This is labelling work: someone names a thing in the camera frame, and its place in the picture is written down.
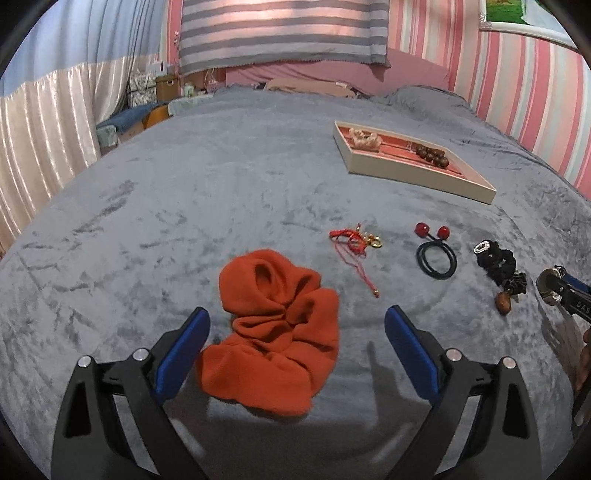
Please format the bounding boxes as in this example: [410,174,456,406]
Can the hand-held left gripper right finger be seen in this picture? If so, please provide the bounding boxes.
[385,305,543,480]

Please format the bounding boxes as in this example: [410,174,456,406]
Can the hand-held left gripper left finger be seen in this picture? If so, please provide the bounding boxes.
[52,307,212,480]

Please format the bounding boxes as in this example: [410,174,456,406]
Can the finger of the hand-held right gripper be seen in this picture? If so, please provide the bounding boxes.
[537,265,591,324]

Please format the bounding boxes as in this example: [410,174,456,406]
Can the orange fabric scrunchie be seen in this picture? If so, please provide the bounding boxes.
[195,249,341,415]

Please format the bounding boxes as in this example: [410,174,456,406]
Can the cream jewelry tray pink lining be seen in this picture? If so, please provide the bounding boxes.
[333,120,498,205]

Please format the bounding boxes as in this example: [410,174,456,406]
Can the person's right hand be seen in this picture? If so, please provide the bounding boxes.
[575,328,591,394]

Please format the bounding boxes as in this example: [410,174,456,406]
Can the black scrunchie silver ornament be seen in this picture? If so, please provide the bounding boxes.
[474,240,517,285]

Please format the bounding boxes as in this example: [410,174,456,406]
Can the grey plush blanket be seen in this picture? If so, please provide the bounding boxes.
[0,85,591,480]

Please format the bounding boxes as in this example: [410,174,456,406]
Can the pink scrunchie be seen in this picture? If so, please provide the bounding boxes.
[348,128,383,151]

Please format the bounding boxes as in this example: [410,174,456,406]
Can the orange wooden chair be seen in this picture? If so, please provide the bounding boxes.
[141,104,170,130]

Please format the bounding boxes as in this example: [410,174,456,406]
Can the blue folded cloth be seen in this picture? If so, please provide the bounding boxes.
[96,103,160,134]

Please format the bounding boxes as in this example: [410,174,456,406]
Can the shiny pink blue curtain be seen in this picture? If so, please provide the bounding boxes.
[0,0,172,259]

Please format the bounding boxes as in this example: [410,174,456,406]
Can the pink headboard cushion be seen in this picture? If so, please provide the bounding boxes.
[225,48,451,97]

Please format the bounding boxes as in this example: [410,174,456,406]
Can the patterned fabric bag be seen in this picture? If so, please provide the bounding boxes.
[127,70,158,108]

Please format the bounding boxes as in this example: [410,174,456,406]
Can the brown storage box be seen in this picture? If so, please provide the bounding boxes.
[155,73,179,101]

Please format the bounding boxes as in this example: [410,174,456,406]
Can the beige pillow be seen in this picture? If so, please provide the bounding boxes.
[264,77,357,100]

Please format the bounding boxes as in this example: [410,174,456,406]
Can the grey pink striped cloth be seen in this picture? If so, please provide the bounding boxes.
[177,0,391,75]

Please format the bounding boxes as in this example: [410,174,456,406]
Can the black hair tie brown bead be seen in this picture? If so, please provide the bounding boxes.
[496,272,528,316]

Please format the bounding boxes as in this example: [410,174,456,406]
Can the dark hair tie red balls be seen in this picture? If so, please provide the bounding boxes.
[414,222,458,280]

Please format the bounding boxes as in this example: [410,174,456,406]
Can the red string bracelet gold charms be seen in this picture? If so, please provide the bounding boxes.
[329,223,383,299]

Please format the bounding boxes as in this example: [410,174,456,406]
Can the dark brown bead bracelet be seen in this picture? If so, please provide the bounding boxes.
[415,144,451,168]

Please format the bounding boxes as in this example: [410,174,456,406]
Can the green landscape wall poster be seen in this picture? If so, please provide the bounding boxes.
[478,0,581,51]

